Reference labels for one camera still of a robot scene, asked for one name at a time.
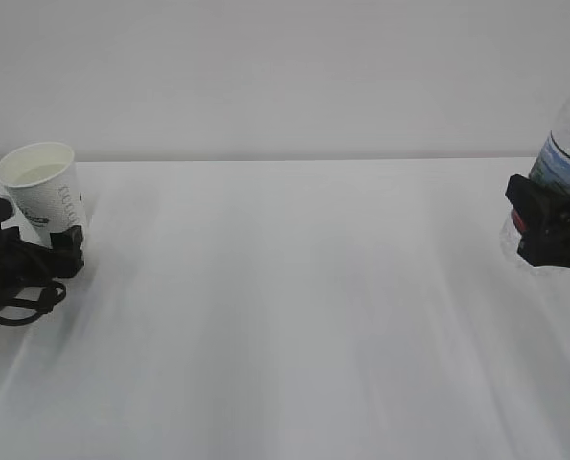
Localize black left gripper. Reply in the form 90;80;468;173
44;225;84;278

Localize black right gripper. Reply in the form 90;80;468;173
505;174;570;269

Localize clear plastic water bottle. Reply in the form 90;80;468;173
500;94;570;273

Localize white paper cup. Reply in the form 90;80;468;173
0;142;88;247

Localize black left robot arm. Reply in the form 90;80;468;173
0;196;84;327

